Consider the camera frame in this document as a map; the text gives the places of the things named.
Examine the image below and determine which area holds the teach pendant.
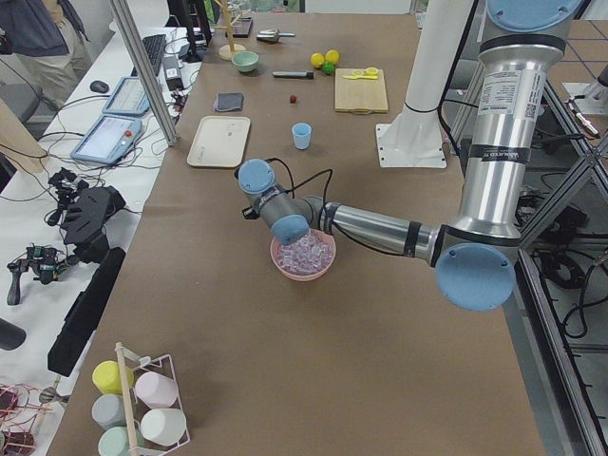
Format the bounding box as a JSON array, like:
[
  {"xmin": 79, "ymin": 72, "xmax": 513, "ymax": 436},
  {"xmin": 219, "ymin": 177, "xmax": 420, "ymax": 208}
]
[
  {"xmin": 69, "ymin": 115, "xmax": 143, "ymax": 164},
  {"xmin": 102, "ymin": 76, "xmax": 150, "ymax": 117}
]

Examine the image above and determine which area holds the black computer mouse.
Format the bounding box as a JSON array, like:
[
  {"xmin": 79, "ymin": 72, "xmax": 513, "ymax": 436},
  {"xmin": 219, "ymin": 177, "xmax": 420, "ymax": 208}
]
[{"xmin": 89, "ymin": 80, "xmax": 109, "ymax": 94}]

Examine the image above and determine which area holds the pile of clear ice cubes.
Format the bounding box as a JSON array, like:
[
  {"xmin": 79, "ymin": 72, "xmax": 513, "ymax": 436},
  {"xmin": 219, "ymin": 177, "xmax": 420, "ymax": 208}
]
[{"xmin": 275, "ymin": 230, "xmax": 335, "ymax": 276}]

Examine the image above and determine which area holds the far teach pendant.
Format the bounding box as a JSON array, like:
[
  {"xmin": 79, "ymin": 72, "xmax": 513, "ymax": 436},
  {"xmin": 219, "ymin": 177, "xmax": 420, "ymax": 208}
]
[{"xmin": 102, "ymin": 76, "xmax": 150, "ymax": 117}]

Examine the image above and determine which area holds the grey plastic cup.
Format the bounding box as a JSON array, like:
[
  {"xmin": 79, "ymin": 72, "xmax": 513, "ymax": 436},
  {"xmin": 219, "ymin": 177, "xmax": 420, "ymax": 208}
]
[{"xmin": 91, "ymin": 394, "xmax": 126, "ymax": 430}]

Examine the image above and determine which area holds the pink plastic cup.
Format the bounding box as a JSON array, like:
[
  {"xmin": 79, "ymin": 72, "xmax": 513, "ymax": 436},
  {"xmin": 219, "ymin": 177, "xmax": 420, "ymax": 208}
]
[{"xmin": 134, "ymin": 371, "xmax": 179, "ymax": 409}]

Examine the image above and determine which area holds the light green plastic cup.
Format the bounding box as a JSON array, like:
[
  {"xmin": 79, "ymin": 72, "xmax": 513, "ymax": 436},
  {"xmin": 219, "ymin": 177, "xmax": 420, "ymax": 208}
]
[{"xmin": 97, "ymin": 427, "xmax": 130, "ymax": 456}]

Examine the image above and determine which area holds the steel ice scoop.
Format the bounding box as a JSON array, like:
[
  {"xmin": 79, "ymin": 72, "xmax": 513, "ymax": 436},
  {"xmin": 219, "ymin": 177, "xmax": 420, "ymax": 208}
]
[{"xmin": 256, "ymin": 29, "xmax": 296, "ymax": 44}]

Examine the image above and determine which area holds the cream serving tray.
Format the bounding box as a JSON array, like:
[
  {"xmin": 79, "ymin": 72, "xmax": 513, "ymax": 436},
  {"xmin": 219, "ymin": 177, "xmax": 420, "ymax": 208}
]
[{"xmin": 186, "ymin": 116, "xmax": 251, "ymax": 168}]

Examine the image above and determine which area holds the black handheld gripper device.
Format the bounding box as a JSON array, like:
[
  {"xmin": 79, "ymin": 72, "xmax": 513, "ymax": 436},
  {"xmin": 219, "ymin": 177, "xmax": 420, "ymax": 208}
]
[{"xmin": 61, "ymin": 186, "xmax": 125, "ymax": 263}]

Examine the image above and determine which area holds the near teach pendant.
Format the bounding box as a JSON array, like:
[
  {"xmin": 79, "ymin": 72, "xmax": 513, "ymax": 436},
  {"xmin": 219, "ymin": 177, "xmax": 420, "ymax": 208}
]
[{"xmin": 69, "ymin": 115, "xmax": 143, "ymax": 164}]

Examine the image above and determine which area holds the upper whole yellow lemon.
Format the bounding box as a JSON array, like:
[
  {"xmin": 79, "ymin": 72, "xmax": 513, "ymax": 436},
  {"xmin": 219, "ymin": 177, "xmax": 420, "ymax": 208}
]
[{"xmin": 324, "ymin": 49, "xmax": 340, "ymax": 66}]

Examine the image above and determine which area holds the black monitor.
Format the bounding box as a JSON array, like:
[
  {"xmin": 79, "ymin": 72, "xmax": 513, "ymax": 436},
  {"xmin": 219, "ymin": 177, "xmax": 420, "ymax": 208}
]
[{"xmin": 167, "ymin": 0, "xmax": 212, "ymax": 64}]

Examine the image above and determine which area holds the grey folded cloth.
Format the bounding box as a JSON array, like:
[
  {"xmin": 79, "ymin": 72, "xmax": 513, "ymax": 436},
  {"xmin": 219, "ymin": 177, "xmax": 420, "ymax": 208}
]
[{"xmin": 214, "ymin": 92, "xmax": 244, "ymax": 112}]

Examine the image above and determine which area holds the person at desk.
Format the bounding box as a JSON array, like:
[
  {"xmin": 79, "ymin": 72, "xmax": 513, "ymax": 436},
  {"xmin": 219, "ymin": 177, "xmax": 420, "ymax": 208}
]
[{"xmin": 1, "ymin": 0, "xmax": 92, "ymax": 107}]

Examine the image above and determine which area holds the light green bowl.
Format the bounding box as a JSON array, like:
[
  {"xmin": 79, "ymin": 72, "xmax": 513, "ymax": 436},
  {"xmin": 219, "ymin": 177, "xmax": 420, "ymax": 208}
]
[{"xmin": 232, "ymin": 50, "xmax": 259, "ymax": 74}]

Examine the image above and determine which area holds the black long bar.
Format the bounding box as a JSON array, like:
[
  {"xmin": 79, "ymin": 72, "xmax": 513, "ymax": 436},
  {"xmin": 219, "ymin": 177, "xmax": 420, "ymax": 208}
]
[{"xmin": 47, "ymin": 247, "xmax": 125, "ymax": 377}]

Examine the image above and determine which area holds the wooden glass stand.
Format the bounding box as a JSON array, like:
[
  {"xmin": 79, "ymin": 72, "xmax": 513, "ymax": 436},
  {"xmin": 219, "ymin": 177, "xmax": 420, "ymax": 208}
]
[{"xmin": 214, "ymin": 0, "xmax": 246, "ymax": 61}]

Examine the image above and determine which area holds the whole yellow lemon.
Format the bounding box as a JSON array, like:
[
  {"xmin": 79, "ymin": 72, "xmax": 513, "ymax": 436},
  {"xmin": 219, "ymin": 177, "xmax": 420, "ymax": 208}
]
[
  {"xmin": 310, "ymin": 52, "xmax": 325, "ymax": 69},
  {"xmin": 324, "ymin": 49, "xmax": 340, "ymax": 66}
]

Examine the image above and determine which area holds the green lime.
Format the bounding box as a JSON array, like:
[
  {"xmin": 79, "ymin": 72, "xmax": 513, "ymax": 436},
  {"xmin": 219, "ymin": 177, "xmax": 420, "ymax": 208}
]
[{"xmin": 322, "ymin": 62, "xmax": 334, "ymax": 76}]

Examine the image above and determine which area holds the pink bowl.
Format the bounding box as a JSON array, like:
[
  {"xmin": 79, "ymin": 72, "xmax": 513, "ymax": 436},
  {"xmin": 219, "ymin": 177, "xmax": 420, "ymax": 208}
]
[{"xmin": 270, "ymin": 229, "xmax": 336, "ymax": 281}]

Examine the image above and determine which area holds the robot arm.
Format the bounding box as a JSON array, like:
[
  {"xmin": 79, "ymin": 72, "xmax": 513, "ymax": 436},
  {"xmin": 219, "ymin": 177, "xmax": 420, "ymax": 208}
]
[{"xmin": 237, "ymin": 1, "xmax": 580, "ymax": 311}]

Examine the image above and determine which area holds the aluminium frame post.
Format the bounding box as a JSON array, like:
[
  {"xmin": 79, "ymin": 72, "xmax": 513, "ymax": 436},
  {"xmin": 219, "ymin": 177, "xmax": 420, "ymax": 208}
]
[{"xmin": 109, "ymin": 0, "xmax": 178, "ymax": 146}]

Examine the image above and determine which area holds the white plastic cup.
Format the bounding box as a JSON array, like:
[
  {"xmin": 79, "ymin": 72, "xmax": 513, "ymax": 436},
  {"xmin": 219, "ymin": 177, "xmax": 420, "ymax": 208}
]
[{"xmin": 140, "ymin": 408, "xmax": 186, "ymax": 447}]

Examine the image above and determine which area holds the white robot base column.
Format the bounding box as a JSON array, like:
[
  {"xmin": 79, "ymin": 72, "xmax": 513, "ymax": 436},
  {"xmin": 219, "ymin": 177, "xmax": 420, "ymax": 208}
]
[{"xmin": 376, "ymin": 0, "xmax": 477, "ymax": 168}]

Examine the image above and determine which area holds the white wire cup rack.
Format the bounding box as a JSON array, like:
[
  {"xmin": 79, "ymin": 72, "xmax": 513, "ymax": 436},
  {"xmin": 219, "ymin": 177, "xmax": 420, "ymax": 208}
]
[{"xmin": 115, "ymin": 342, "xmax": 191, "ymax": 455}]

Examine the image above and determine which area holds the lower whole yellow lemon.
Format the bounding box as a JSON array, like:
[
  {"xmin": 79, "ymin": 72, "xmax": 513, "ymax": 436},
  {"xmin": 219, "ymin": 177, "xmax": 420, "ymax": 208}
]
[{"xmin": 310, "ymin": 52, "xmax": 325, "ymax": 69}]

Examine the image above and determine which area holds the wooden cutting board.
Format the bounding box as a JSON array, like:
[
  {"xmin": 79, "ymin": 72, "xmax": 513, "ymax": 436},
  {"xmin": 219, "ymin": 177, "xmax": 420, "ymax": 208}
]
[{"xmin": 334, "ymin": 67, "xmax": 389, "ymax": 114}]

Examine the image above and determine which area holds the yellow plastic cup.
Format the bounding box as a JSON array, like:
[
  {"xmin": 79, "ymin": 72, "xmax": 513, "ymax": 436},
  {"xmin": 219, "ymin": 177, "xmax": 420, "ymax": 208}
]
[{"xmin": 91, "ymin": 360, "xmax": 123, "ymax": 395}]

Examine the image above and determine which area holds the black keyboard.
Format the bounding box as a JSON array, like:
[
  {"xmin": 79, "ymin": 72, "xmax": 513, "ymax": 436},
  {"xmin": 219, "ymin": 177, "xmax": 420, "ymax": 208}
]
[{"xmin": 142, "ymin": 34, "xmax": 166, "ymax": 76}]

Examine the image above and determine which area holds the light blue plastic cup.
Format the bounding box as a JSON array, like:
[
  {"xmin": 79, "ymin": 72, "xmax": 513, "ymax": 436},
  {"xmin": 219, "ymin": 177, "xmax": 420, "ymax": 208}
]
[{"xmin": 292, "ymin": 123, "xmax": 313, "ymax": 150}]

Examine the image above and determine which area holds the wooden rack handle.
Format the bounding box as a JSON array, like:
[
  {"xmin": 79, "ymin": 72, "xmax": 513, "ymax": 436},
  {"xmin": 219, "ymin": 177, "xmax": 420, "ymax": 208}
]
[{"xmin": 115, "ymin": 342, "xmax": 142, "ymax": 456}]

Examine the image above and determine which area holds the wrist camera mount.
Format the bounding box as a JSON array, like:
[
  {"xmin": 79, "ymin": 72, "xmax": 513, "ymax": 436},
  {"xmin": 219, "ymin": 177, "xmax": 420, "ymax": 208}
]
[{"xmin": 241, "ymin": 206, "xmax": 259, "ymax": 220}]

